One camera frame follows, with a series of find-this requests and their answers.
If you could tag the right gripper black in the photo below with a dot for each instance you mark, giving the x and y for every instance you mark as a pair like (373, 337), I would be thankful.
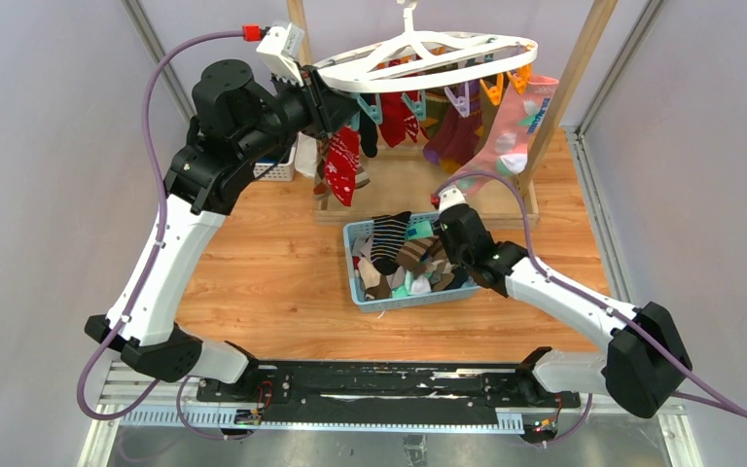
(439, 231)

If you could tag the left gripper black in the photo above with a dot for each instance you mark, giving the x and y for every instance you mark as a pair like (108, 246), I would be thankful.
(326, 107)

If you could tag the red christmas sock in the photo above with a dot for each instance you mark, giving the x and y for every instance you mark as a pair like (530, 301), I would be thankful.
(342, 163)

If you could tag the white oval clip hanger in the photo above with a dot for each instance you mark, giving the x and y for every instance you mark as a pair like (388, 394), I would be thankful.
(422, 59)

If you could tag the teal white sock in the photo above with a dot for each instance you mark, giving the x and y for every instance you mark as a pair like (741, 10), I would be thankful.
(423, 229)

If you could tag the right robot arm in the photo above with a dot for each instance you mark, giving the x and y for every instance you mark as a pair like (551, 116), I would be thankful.
(640, 358)

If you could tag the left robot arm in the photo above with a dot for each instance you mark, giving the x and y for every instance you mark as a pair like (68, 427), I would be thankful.
(237, 124)

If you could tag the black hanging sock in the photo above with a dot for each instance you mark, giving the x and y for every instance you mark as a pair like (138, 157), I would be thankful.
(368, 135)

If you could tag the white hanging sock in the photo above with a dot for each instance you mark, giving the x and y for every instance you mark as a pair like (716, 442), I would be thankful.
(305, 159)

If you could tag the red hanging sock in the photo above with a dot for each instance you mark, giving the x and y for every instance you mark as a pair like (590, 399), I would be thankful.
(399, 123)

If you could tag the black striped sock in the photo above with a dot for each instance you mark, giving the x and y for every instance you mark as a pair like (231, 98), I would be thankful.
(389, 236)

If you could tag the grey sock in basket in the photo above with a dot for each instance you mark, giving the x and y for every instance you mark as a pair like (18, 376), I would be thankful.
(374, 283)

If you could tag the white plastic basket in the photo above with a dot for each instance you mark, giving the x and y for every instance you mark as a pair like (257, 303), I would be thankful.
(277, 171)

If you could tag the maroon purple hanging sock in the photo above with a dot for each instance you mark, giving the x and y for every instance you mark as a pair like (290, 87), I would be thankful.
(455, 140)

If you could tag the olive striped hanging sock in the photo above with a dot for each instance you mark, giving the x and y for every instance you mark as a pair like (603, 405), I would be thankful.
(437, 105)

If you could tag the brown hanging sock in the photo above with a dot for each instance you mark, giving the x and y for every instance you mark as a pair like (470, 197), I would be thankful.
(491, 94)

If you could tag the pink hanging sock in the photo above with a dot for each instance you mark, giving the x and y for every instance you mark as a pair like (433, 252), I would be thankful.
(505, 151)

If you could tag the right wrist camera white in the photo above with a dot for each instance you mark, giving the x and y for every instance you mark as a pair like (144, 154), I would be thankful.
(448, 197)

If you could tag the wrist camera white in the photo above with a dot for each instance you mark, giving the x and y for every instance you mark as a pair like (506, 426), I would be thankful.
(448, 197)
(279, 51)

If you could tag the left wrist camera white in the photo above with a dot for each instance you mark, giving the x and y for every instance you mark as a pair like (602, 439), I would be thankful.
(279, 51)

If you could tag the wooden hanger rack frame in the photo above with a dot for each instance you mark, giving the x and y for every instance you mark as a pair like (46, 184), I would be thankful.
(403, 181)

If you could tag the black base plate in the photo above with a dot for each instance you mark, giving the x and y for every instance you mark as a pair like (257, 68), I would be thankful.
(386, 393)

